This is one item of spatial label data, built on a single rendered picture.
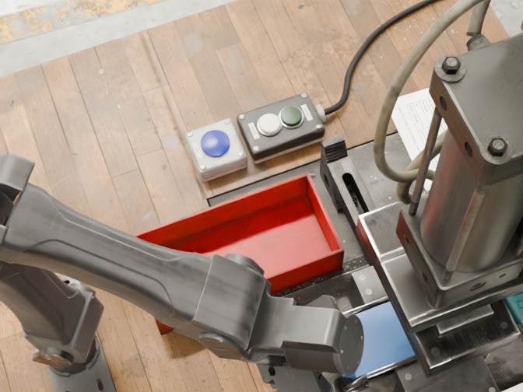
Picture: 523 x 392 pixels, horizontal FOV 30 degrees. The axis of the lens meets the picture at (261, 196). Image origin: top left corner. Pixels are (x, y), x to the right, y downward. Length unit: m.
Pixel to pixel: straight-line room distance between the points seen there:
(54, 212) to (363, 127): 0.62
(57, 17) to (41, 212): 1.84
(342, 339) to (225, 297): 0.12
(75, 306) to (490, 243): 0.48
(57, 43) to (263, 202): 1.42
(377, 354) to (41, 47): 1.67
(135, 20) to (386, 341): 1.63
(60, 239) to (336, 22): 0.73
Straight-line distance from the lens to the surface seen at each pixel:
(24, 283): 0.99
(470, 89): 0.69
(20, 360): 1.28
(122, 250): 0.87
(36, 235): 0.85
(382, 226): 1.04
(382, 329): 1.16
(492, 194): 0.75
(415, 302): 0.97
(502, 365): 1.26
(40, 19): 2.68
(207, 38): 1.46
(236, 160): 1.32
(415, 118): 1.39
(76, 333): 1.11
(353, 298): 1.23
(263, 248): 1.28
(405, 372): 1.15
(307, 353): 0.92
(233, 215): 1.29
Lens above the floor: 2.09
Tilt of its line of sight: 64 degrees down
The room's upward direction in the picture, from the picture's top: 3 degrees counter-clockwise
